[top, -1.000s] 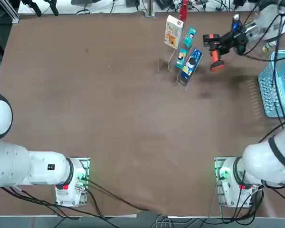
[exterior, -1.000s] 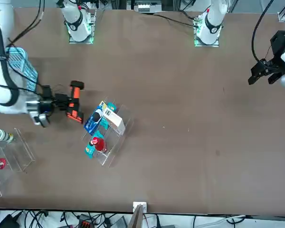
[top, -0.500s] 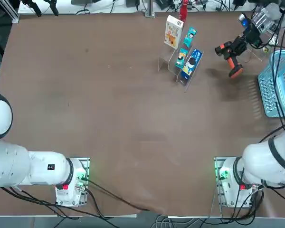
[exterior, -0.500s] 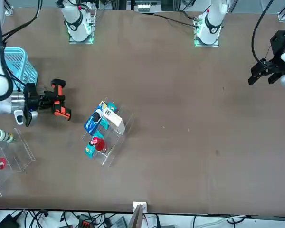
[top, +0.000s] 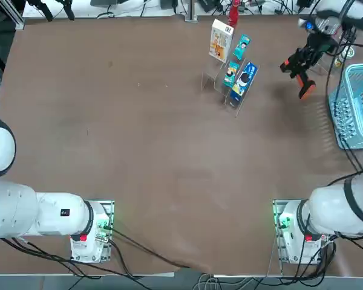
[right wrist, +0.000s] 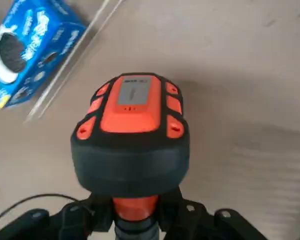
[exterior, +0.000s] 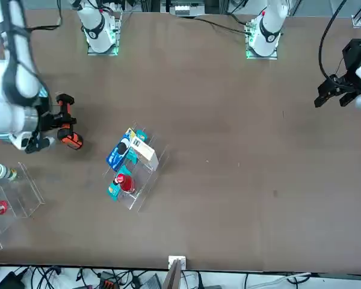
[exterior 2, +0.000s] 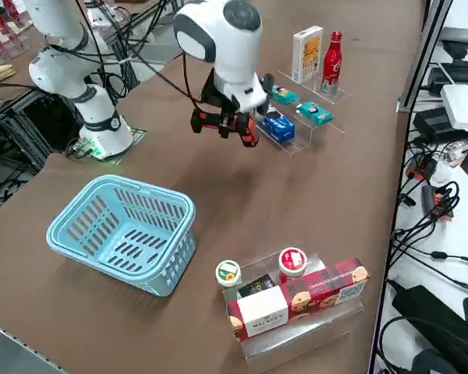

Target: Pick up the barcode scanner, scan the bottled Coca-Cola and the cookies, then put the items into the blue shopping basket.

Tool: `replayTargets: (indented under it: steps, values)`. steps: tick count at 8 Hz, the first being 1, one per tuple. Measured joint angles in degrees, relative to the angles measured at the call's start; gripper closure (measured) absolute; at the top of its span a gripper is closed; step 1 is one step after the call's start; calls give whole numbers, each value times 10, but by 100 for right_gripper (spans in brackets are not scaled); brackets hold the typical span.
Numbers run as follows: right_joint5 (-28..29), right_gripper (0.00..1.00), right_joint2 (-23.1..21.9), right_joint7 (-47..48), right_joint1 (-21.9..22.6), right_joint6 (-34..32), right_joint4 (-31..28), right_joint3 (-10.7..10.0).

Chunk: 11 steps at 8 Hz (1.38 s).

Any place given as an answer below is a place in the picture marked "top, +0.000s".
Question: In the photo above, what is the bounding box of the orange black barcode scanner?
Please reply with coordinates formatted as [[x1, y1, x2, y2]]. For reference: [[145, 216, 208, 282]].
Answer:
[[280, 59, 317, 101]]

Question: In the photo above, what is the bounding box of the clear acrylic tiered shelf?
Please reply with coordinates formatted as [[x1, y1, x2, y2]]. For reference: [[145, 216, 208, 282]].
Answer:
[[201, 18, 261, 118]]

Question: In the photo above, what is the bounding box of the light blue shopping basket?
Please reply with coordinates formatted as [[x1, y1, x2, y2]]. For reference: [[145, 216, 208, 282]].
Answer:
[[328, 63, 363, 150]]

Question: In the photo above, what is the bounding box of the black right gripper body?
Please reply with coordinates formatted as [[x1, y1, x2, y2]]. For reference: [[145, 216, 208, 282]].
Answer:
[[305, 30, 338, 54]]

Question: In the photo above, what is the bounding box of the blue Oreo cookie box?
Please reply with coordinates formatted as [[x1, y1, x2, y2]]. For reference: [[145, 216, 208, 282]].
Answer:
[[229, 62, 259, 109]]

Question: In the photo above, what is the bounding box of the red Coca-Cola bottle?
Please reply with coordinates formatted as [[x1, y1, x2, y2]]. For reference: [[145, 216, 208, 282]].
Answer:
[[227, 0, 240, 28]]

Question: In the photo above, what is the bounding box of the black base power cable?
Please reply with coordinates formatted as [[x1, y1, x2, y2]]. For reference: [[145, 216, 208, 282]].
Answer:
[[108, 226, 203, 272]]

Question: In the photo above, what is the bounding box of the teal snack packet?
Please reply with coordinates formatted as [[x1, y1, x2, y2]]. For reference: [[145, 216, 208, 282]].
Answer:
[[223, 60, 240, 88], [232, 34, 251, 60]]

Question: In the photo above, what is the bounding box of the clear acrylic display stand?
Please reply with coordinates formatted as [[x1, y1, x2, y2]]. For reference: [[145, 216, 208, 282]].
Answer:
[[311, 45, 356, 76]]

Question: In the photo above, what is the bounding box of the grey aluminium camera post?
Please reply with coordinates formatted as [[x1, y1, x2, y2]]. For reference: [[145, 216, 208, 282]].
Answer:
[[185, 0, 198, 22]]

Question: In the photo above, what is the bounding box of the white orange cookie box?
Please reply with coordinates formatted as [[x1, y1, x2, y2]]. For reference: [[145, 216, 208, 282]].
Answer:
[[208, 19, 235, 63]]

